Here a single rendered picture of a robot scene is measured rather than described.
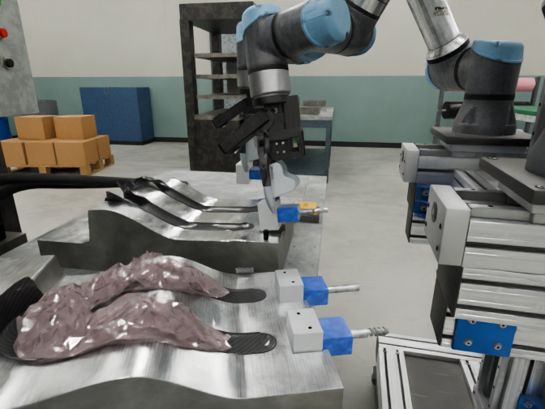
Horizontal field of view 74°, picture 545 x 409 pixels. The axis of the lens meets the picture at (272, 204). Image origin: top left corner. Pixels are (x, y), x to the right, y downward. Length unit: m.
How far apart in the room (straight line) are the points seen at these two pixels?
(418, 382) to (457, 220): 0.93
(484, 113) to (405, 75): 6.25
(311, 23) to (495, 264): 0.45
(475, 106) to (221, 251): 0.74
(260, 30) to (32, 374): 0.58
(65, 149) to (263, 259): 4.92
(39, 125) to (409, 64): 5.95
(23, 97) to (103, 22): 7.26
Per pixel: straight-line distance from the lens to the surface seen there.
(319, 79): 7.21
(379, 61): 7.25
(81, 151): 5.38
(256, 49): 0.68
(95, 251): 0.81
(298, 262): 0.79
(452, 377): 1.51
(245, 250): 0.68
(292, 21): 0.64
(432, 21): 1.16
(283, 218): 0.69
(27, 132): 5.94
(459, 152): 1.08
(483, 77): 1.09
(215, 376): 0.43
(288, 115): 0.68
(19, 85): 1.40
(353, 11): 0.73
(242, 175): 0.98
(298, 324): 0.47
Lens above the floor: 1.16
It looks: 18 degrees down
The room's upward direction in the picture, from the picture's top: straight up
